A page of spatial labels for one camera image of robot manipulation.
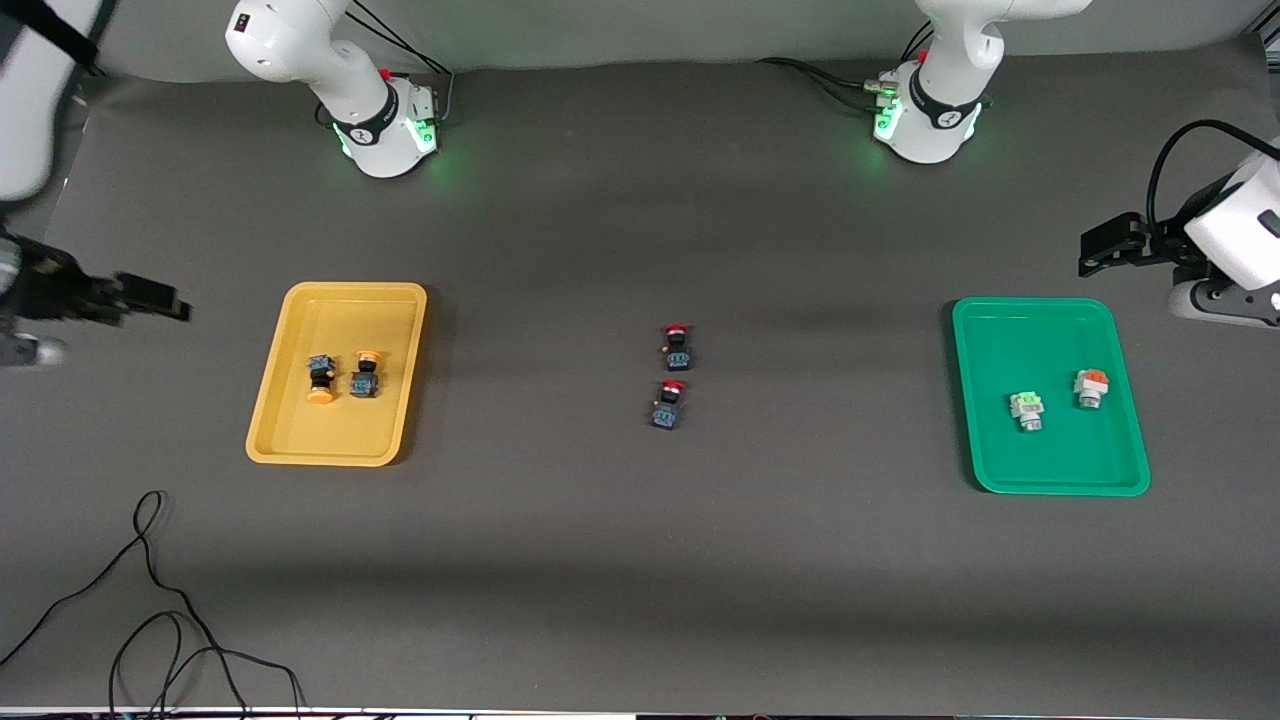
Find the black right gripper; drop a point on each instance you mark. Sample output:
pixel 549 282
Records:
pixel 48 285

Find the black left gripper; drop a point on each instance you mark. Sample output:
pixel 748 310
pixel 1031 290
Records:
pixel 1153 246

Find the green button with orange base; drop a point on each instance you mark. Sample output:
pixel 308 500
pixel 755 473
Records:
pixel 1090 387

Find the green-capped white switch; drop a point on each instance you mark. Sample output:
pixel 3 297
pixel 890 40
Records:
pixel 1027 409

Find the yellow mushroom button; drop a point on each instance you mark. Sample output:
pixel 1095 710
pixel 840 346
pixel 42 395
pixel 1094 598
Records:
pixel 320 378
pixel 366 373

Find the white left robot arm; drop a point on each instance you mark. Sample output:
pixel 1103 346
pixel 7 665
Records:
pixel 940 110

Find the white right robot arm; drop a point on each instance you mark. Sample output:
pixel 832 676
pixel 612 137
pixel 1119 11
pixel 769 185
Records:
pixel 380 130

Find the yellow plastic tray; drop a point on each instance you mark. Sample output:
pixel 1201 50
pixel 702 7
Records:
pixel 300 430

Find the green plastic tray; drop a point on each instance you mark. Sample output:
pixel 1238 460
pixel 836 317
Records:
pixel 1050 450

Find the red mushroom button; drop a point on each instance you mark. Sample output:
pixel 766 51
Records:
pixel 669 404
pixel 677 347

